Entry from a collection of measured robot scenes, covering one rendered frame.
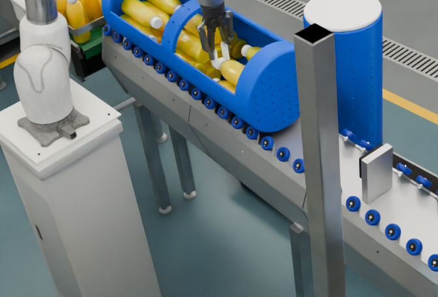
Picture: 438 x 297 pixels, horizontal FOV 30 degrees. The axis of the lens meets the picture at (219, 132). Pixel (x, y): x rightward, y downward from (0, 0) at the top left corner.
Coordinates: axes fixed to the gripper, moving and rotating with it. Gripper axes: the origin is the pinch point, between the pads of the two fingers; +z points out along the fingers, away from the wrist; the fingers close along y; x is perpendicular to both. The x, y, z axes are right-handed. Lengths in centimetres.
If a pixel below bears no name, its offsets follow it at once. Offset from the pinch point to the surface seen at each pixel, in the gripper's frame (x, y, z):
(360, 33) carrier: -10, 53, 13
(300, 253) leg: -37, -3, 61
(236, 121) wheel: -12.4, -5.2, 17.1
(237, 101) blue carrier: -19.7, -8.8, 3.2
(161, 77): 32.1, -5.7, 21.3
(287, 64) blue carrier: -24.3, 8.0, -4.0
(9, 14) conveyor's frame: 144, -17, 34
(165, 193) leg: 61, 0, 102
